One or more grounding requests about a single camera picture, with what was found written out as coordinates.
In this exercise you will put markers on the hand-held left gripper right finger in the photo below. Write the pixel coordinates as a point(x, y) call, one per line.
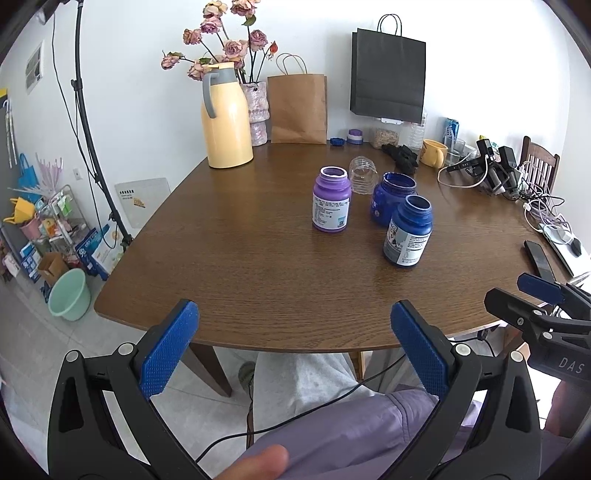
point(418, 350)

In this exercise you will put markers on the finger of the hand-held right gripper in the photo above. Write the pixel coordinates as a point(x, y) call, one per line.
point(538, 288)
point(510, 304)

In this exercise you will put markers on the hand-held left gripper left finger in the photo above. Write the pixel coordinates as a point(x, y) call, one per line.
point(168, 350)

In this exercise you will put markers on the clear plastic cup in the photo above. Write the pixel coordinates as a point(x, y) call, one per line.
point(363, 174)

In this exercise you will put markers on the person's right forearm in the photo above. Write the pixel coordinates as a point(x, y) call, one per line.
point(572, 408)

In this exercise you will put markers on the person's left hand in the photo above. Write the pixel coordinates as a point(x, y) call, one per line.
point(258, 464)

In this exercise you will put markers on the black phone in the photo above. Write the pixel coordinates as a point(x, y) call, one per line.
point(539, 261)

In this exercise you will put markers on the white flat box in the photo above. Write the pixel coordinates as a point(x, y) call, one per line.
point(561, 251)

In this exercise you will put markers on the black computer mouse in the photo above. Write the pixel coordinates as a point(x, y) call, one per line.
point(576, 248)

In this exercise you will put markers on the person's lavender shirt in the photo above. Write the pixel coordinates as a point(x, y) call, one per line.
point(346, 436)

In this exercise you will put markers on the green plastic basin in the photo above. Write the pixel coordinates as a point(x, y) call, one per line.
point(69, 295)

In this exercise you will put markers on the dark blue labelled jar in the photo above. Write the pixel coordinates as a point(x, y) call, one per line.
point(408, 235)

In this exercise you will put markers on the person's grey pants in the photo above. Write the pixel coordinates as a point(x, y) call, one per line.
point(304, 383)

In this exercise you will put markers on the blue and white box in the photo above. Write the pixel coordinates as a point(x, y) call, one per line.
point(98, 251)

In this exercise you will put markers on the wooden chair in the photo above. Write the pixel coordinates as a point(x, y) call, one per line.
point(539, 161)

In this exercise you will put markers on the small cardboard box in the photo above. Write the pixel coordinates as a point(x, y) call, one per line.
point(51, 267)

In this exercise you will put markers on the white board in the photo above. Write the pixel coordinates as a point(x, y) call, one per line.
point(141, 201)

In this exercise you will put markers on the wide dark blue jar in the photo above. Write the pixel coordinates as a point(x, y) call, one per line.
point(385, 198)

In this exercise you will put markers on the clear drinking glass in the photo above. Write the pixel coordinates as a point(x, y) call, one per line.
point(455, 152)

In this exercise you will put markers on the yellow mug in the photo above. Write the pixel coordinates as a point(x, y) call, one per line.
point(433, 153)

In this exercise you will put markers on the purple plastic jar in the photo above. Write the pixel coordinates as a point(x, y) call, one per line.
point(331, 203)

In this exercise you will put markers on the blue and white carton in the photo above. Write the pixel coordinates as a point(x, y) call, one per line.
point(451, 129)

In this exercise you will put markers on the black gloves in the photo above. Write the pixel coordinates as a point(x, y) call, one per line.
point(402, 157)

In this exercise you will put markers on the clear plastic water bottle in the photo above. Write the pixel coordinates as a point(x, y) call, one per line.
point(417, 134)

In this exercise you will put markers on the clear jar of oats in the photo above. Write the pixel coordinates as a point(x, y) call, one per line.
point(386, 137)

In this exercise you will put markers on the small purple lidded container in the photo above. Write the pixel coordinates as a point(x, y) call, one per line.
point(355, 137)

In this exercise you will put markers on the blue tote bag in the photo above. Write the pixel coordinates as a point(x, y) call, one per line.
point(27, 177)

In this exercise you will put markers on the blue bottle cap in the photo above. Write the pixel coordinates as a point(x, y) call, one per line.
point(337, 141)

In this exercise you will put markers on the yellow thermos jug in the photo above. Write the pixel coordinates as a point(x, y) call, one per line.
point(227, 129)

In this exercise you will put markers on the black light stand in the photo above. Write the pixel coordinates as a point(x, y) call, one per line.
point(86, 120)

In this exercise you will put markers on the pink textured vase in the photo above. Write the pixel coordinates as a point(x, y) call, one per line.
point(258, 115)

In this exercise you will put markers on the black paper bag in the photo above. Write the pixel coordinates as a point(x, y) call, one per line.
point(388, 74)

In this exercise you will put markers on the brown paper bag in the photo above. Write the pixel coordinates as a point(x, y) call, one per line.
point(298, 110)

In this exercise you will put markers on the dried pink roses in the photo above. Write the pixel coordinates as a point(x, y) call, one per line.
point(233, 47)

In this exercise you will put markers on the black camera gear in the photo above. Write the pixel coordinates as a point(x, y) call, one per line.
point(494, 173)

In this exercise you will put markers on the white wall vent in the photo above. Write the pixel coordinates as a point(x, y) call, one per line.
point(34, 64)

